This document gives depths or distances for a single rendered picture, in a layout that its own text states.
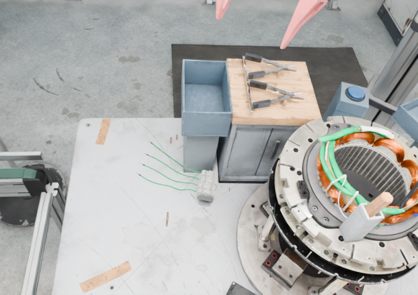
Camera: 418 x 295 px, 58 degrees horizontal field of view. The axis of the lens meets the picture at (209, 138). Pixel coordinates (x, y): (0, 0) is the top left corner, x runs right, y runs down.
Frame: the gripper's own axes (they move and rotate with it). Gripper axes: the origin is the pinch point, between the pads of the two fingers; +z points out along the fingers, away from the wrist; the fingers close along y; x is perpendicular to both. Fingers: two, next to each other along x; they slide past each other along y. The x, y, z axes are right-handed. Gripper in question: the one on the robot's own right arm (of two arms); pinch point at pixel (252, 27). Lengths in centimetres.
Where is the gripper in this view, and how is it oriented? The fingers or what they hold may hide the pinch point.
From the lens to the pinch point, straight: 52.2
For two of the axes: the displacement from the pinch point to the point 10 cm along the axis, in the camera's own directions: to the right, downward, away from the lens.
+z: -3.5, 8.4, 4.2
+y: 8.4, 4.8, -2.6
